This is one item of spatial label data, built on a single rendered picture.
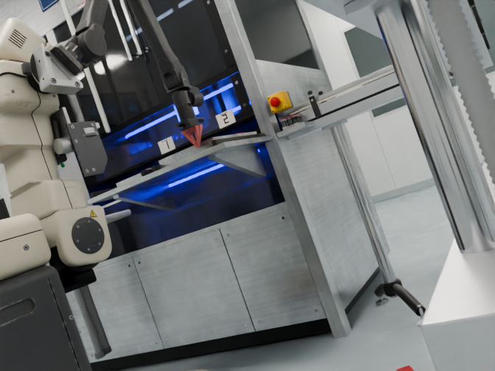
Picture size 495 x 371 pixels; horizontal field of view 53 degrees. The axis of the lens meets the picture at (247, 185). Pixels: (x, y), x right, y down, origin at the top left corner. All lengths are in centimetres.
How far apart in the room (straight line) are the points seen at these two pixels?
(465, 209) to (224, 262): 180
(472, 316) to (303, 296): 178
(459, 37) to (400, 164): 621
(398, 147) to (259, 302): 462
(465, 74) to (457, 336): 20
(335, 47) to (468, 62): 641
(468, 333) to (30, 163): 126
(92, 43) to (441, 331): 127
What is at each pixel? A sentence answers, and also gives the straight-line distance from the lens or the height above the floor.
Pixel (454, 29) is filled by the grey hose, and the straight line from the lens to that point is 44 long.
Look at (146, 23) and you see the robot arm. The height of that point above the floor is 134.
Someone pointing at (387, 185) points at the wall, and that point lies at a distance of 670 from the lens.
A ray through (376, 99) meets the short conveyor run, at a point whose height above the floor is 86.
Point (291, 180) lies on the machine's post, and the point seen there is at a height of 68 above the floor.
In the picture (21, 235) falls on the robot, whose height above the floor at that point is 77.
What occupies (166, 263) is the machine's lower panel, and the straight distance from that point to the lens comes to 248.
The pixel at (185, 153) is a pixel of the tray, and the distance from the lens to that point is 184.
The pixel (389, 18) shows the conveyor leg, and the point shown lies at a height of 81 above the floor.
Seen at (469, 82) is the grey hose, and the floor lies 71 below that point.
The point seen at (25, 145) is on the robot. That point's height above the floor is 101.
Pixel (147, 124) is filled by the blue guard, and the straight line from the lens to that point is 241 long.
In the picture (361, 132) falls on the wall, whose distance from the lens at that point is 671.
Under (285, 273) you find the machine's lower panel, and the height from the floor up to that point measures 31.
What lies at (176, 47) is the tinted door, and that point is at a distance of 232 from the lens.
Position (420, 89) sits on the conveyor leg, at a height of 73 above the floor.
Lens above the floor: 69
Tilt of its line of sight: 1 degrees up
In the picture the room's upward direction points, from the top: 20 degrees counter-clockwise
